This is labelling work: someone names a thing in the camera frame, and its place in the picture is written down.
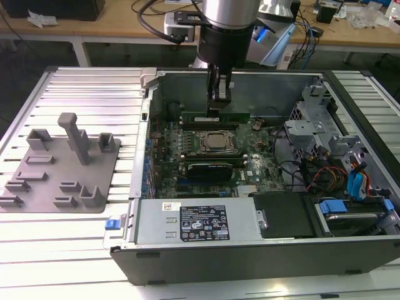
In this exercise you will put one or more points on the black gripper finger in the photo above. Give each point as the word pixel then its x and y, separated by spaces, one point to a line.
pixel 218 93

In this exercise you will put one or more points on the green RAM stick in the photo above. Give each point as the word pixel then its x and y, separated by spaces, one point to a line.
pixel 200 118

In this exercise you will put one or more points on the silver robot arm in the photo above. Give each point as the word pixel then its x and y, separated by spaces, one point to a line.
pixel 228 12

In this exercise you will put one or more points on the black RAM slot bank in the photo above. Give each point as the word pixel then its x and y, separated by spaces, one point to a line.
pixel 209 126

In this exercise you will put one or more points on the silver CPU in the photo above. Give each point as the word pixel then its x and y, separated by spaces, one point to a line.
pixel 216 140

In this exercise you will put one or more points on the coin battery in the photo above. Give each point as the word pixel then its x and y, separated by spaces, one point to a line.
pixel 257 125

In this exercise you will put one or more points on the CPU socket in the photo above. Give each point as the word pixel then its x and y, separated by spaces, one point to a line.
pixel 202 144

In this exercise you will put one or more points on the green motherboard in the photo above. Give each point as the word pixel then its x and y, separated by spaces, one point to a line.
pixel 259 156

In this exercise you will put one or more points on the black graphics card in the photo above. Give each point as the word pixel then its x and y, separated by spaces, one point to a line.
pixel 209 172

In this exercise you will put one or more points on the grey metal drive cage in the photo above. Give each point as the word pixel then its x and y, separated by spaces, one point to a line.
pixel 304 128

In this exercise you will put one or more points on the small black adapter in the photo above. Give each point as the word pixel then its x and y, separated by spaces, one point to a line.
pixel 318 31

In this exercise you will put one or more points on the silver heatsink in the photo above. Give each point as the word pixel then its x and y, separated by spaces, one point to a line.
pixel 248 191

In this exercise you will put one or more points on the small black box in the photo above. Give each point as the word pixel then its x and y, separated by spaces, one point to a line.
pixel 326 15

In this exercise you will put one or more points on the wooden desk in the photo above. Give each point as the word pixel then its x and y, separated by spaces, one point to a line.
pixel 93 28

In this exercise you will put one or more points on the black plastic shroud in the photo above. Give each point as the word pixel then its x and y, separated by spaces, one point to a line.
pixel 281 215

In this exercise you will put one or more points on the grey parts rack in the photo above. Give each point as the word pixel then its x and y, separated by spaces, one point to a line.
pixel 103 168

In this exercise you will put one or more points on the silver power supply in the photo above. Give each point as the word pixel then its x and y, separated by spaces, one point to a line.
pixel 156 222

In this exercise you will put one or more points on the clear plastic bags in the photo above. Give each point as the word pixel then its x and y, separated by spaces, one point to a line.
pixel 365 19

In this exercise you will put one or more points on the blue case latch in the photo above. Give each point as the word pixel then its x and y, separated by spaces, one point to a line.
pixel 112 225

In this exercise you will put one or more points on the black PC case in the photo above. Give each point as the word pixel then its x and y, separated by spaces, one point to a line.
pixel 250 265

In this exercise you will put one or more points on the hard disk in blue carrier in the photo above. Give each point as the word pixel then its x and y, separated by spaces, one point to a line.
pixel 350 218

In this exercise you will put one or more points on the large black box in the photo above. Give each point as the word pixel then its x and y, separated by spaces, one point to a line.
pixel 47 9

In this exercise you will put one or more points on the crumpled white paper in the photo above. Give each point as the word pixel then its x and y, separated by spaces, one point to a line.
pixel 40 19

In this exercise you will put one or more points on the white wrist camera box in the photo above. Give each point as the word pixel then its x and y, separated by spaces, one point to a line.
pixel 175 31

